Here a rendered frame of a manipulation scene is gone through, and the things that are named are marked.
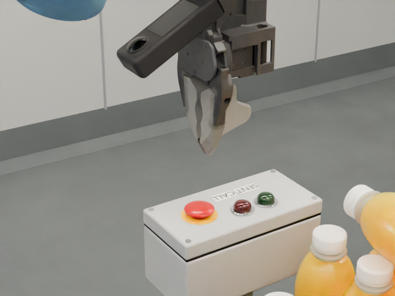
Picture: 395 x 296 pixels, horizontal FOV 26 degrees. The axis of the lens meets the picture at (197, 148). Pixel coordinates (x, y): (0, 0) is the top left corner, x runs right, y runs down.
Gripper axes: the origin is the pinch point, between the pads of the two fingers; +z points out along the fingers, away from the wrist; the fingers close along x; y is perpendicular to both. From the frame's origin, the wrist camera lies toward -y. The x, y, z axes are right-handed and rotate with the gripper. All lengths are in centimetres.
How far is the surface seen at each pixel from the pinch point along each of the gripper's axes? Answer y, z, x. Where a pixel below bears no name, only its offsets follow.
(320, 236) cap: 7.6, 8.3, -12.5
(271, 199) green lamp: 8.3, 8.5, -2.5
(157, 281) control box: -5.2, 17.9, 1.9
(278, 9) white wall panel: 194, 75, 232
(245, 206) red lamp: 4.6, 8.4, -2.4
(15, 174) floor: 56, 119, 225
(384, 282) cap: 8.7, 9.6, -21.7
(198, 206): -0.3, 8.2, 0.3
